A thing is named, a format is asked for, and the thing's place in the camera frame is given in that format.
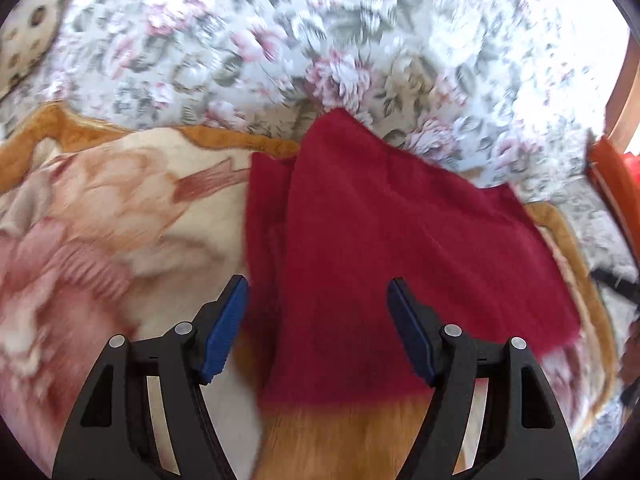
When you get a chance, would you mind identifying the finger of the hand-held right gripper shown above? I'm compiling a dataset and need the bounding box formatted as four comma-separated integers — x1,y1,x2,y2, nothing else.
590,266,640,308

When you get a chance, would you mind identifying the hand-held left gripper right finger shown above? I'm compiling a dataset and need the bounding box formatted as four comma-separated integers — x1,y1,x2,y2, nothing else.
387,276,581,480

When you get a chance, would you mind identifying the wooden door frame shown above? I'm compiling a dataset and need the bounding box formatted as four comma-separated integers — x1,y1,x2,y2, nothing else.
602,55,640,158

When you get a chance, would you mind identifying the grey floral bedsheet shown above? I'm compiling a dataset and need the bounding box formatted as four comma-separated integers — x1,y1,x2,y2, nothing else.
0,0,640,466

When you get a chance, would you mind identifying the cream dotted pillow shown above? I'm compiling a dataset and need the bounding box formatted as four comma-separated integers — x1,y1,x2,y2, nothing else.
0,0,66,101

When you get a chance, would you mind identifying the orange wooden furniture edge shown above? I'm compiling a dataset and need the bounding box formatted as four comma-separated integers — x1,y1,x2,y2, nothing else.
585,135,640,261

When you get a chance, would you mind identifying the dark red sweater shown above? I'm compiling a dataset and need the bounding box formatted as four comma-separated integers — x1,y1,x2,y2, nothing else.
245,107,583,406

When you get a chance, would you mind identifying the cream floral blanket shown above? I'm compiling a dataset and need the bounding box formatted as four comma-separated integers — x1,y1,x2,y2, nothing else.
0,100,621,480

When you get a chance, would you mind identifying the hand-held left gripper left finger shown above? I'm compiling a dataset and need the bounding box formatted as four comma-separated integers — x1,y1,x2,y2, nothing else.
51,274,251,480

